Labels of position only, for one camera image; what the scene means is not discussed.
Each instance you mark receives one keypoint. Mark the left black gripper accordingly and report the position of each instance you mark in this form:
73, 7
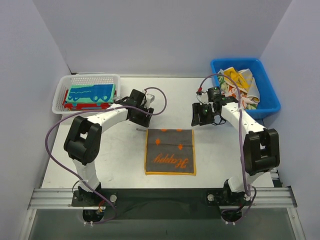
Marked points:
141, 119

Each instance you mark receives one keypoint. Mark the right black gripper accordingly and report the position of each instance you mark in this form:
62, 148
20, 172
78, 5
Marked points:
199, 116

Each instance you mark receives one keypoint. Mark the grey orange-edged towel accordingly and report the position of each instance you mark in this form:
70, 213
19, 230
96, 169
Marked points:
170, 152

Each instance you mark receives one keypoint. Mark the green teal towel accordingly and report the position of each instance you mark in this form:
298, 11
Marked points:
91, 94

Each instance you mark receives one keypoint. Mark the red blue tiger towel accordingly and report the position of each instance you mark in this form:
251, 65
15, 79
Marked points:
83, 106

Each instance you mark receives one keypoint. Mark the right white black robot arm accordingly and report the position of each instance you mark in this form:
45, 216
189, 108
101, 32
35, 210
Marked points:
259, 146

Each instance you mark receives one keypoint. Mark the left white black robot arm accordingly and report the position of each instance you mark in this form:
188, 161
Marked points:
83, 140

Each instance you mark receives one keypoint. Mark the white patterned towel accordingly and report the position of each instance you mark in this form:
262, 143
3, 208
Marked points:
249, 100

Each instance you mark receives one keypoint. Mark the blue plastic bin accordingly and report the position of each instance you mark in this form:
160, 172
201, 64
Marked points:
269, 103

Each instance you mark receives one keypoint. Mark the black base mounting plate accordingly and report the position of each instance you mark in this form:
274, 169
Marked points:
161, 204

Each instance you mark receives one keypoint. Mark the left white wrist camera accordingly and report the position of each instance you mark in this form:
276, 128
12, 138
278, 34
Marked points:
149, 98

